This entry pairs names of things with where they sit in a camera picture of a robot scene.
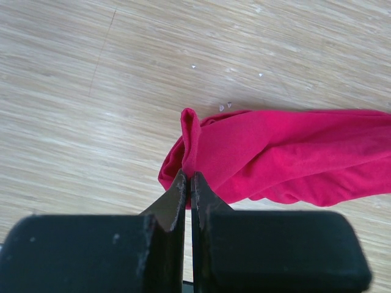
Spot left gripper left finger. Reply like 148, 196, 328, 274
1, 172, 187, 292

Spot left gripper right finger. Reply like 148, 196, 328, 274
191, 172, 372, 292

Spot crimson t shirt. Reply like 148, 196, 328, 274
158, 108, 390, 206

